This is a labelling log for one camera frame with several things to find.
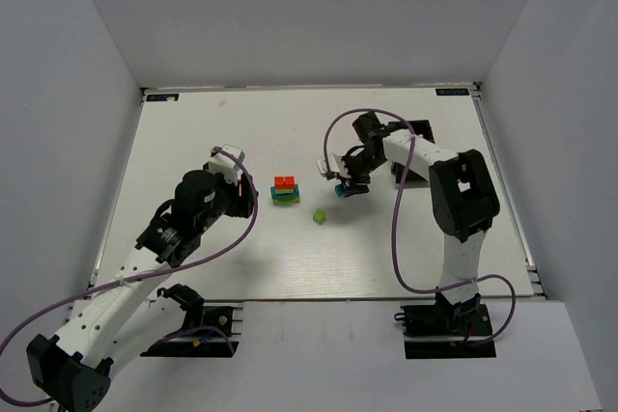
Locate teal small cube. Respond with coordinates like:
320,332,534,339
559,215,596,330
334,184,348,198

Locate teal arch block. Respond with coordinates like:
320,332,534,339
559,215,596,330
270,184,299,201

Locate red cube block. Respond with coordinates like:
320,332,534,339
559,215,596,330
284,177,295,189
274,177,286,189

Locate lime green small cube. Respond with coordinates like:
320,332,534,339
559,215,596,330
313,209,326,225

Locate lime green arch block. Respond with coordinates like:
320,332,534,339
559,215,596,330
272,198,300,206

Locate black plastic bin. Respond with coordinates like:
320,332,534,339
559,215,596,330
389,118,435,189

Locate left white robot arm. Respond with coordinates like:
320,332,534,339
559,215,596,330
26,151,258,411

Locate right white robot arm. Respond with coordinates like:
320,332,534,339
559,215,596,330
336,111,500,337

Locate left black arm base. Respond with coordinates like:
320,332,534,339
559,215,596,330
140,284,241,358

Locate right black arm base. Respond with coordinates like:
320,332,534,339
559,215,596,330
393,304,496,360

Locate right blue corner label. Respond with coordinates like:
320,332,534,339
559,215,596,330
435,88,469,96

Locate blue corner label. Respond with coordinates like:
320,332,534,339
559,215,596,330
146,94,180,102
435,88,469,96

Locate left blue corner label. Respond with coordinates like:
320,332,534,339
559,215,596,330
146,94,180,102

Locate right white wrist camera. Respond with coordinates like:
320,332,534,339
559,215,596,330
316,153,351,180

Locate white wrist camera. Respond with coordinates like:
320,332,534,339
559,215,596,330
206,145,245,186
316,153,351,180

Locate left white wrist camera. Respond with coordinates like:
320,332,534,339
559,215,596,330
206,145,245,186

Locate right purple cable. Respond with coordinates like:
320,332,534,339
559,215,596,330
322,107,517,346

